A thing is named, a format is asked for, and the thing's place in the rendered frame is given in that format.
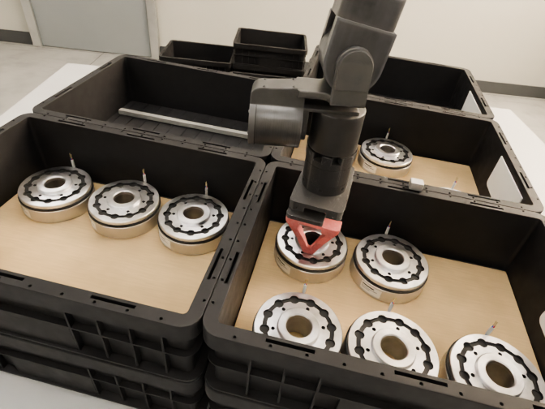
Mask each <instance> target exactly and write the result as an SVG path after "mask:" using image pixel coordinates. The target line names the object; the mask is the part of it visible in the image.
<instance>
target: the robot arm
mask: <svg viewBox="0 0 545 409"><path fill-rule="evenodd" d="M405 4H406V0H334V3H333V8H330V10H329V13H328V18H327V20H326V23H325V26H324V30H323V33H322V37H321V39H320V43H319V49H318V55H319V60H320V64H321V66H322V69H323V72H324V78H323V79H315V78H306V77H297V79H295V78H292V79H267V78H261V79H257V80H256V81H255V82H254V83H253V85H252V89H251V96H250V108H249V110H248V113H249V119H248V131H247V134H248V135H247V142H248V144H265V145H274V146H284V147H294V148H298V146H299V143H300V140H305V136H306V132H307V122H308V117H309V112H312V118H311V127H310V132H309V137H308V145H307V152H306V157H305V163H304V167H303V170H302V172H301V174H300V175H299V178H298V181H297V182H296V185H295V187H294V190H293V192H292V194H291V197H290V205H289V208H288V209H287V211H286V217H285V219H286V222H287V223H288V225H289V226H290V228H291V230H292V231H293V232H294V234H295V236H296V238H297V240H298V242H299V245H300V247H301V249H302V251H303V252H305V253H307V254H311V255H313V254H314V253H315V252H316V251H317V250H318V249H319V248H321V247H322V246H323V245H324V244H325V243H327V242H328V241H329V240H331V239H332V238H334V237H335V236H337V235H338V234H339V232H340V230H341V224H342V222H341V219H342V215H343V213H344V211H345V207H346V205H347V201H348V198H349V194H350V189H351V185H352V182H353V179H352V178H353V174H354V167H353V166H352V165H353V161H354V153H355V151H356V149H357V146H358V140H359V137H360V134H361V130H362V127H363V121H364V119H365V115H366V112H367V110H366V108H365V105H366V102H367V95H368V91H369V88H371V87H372V86H373V85H374V84H375V83H376V82H377V80H378V79H379V78H380V76H381V73H382V71H383V69H384V66H385V63H386V62H387V59H388V56H389V54H390V52H391V49H392V47H393V44H394V41H395V40H396V38H397V34H396V33H395V32H394V31H395V28H396V26H397V23H398V21H399V19H400V17H401V13H402V11H403V9H404V6H405ZM303 225H304V226H310V227H313V228H316V229H317V230H321V236H320V237H319V238H318V239H317V240H316V241H315V242H314V243H313V244H312V245H309V244H308V243H307V240H306V237H305V234H304V232H303V228H302V226H303Z"/></svg>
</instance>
